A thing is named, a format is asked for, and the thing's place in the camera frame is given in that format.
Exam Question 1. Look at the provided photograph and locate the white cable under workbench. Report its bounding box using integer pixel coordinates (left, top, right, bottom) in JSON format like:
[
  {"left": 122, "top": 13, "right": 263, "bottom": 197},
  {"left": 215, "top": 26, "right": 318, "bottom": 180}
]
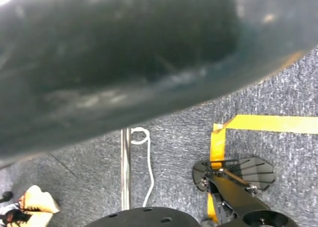
[{"left": 130, "top": 127, "right": 155, "bottom": 209}]

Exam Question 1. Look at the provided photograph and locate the yellow floor tape frame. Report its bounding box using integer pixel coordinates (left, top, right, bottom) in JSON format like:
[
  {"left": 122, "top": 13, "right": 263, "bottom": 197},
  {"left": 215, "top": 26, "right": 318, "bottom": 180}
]
[{"left": 207, "top": 114, "right": 318, "bottom": 225}]

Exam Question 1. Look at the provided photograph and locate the black robot lower body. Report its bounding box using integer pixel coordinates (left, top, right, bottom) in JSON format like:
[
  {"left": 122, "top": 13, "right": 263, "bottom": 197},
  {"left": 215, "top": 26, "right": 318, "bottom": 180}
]
[{"left": 84, "top": 207, "right": 202, "bottom": 227}]

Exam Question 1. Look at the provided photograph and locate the steel workbench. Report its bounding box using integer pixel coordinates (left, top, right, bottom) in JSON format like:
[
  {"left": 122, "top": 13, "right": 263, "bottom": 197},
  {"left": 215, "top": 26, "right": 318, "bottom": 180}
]
[{"left": 120, "top": 127, "right": 132, "bottom": 212}]

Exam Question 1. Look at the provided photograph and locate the person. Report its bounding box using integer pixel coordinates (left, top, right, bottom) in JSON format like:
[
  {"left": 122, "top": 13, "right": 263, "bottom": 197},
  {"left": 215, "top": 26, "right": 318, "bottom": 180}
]
[{"left": 0, "top": 185, "right": 60, "bottom": 227}]

